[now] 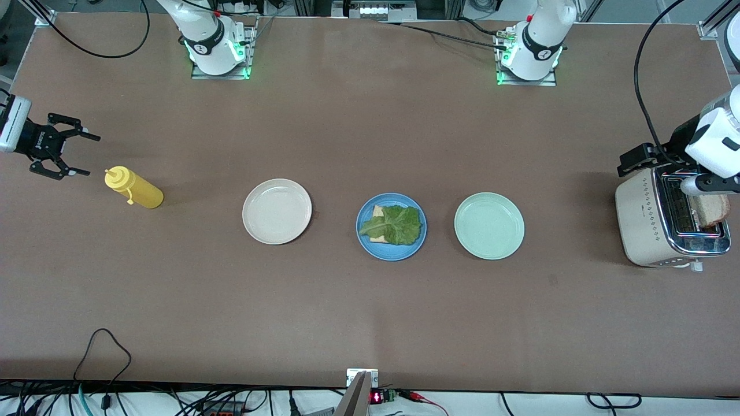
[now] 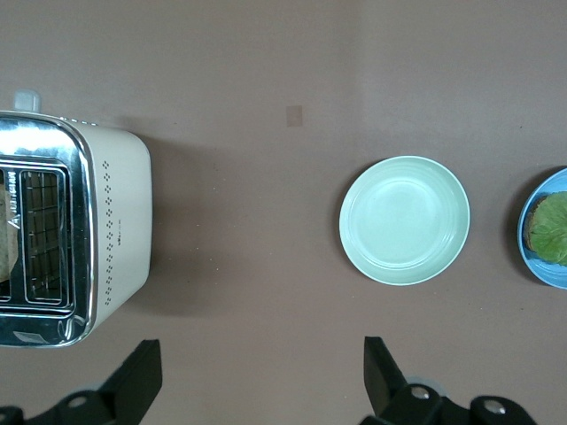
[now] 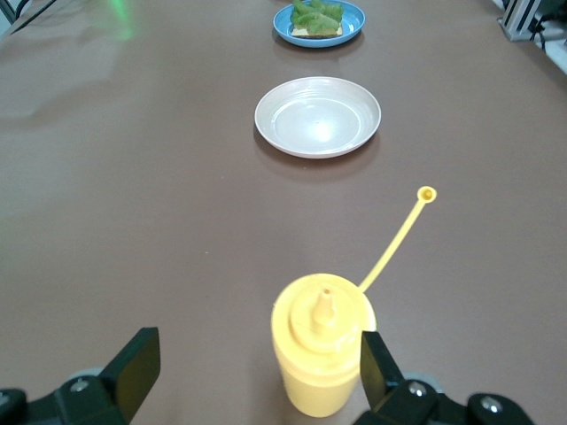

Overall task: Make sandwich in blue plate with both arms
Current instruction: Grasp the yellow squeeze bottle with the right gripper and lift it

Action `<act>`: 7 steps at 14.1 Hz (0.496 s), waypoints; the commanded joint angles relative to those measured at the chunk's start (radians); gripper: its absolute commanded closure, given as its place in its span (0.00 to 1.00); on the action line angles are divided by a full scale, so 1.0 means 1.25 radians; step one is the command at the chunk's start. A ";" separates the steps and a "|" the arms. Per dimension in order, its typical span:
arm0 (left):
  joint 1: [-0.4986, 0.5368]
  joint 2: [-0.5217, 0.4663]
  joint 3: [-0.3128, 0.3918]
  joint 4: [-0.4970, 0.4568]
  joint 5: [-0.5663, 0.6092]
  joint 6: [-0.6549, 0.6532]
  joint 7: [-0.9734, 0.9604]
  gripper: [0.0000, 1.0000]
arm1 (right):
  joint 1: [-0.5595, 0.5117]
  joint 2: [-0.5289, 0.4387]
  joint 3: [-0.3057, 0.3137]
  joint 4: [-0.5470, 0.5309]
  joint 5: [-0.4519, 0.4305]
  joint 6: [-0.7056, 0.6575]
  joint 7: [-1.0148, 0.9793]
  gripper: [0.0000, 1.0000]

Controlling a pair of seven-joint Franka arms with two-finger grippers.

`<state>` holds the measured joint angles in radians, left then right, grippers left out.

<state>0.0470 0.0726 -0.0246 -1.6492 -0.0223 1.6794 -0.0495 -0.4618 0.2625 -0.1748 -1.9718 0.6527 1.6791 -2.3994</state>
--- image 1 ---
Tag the toasted bread slice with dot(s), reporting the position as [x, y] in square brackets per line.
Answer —
[378, 211]
[714, 211]

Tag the cream two-slot toaster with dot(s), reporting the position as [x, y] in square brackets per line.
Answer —
[642, 231]

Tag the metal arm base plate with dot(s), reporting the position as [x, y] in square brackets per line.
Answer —
[199, 73]
[520, 83]

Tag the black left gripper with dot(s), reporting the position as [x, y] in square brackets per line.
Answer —
[681, 141]

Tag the green lettuce leaf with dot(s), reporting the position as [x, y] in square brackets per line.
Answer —
[399, 225]

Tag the grey metal camera mount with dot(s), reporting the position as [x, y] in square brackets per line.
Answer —
[358, 398]

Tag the red LED display module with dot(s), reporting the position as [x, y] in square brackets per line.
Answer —
[377, 397]

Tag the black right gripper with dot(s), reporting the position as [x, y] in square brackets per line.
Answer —
[41, 142]

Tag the blue round plate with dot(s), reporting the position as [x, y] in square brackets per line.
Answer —
[393, 253]

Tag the pale green round plate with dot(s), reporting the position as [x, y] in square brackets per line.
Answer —
[489, 226]

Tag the aluminium frame corner bracket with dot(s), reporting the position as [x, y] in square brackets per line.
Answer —
[45, 19]
[708, 30]

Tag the white power strip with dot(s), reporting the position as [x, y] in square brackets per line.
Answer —
[378, 10]

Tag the yellow mustard squeeze bottle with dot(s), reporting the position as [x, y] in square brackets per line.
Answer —
[141, 193]

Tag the beige round plate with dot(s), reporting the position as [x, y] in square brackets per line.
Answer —
[277, 211]

